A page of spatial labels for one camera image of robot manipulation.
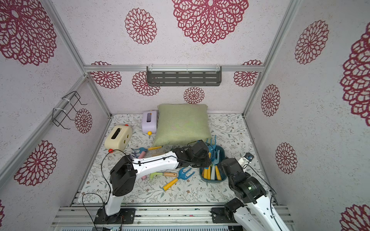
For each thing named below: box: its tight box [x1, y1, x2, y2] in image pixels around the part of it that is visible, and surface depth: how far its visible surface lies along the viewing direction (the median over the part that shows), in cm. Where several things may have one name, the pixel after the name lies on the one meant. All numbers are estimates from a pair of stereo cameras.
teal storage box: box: [198, 145, 227, 183], surface depth 87 cm
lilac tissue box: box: [142, 110, 158, 136], surface depth 105 cm
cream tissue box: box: [104, 124, 133, 152], surface depth 98 cm
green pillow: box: [152, 102, 211, 147], surface depth 101 cm
